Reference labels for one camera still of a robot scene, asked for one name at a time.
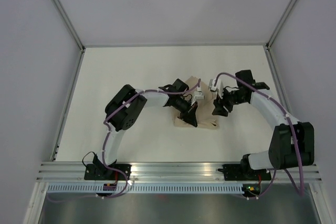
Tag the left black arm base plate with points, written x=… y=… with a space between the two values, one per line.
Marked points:
x=92 y=173

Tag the left aluminium frame post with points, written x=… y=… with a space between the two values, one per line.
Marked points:
x=68 y=23

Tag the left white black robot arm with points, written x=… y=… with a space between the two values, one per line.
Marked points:
x=124 y=109

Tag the aluminium frame post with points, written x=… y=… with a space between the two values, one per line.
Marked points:
x=284 y=17
x=68 y=23

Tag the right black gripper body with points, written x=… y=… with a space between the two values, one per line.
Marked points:
x=233 y=97

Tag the white slotted cable duct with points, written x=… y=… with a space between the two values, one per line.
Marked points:
x=147 y=188

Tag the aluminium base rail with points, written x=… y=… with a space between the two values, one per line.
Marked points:
x=141 y=172

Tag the beige cloth napkin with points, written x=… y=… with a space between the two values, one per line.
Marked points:
x=205 y=119

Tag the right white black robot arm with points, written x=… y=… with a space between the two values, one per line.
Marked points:
x=292 y=142

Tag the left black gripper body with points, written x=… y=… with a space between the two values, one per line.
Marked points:
x=181 y=105

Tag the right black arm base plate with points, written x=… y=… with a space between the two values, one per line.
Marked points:
x=234 y=172

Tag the right aluminium frame post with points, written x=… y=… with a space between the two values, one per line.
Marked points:
x=284 y=17

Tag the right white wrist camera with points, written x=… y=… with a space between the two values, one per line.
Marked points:
x=216 y=85

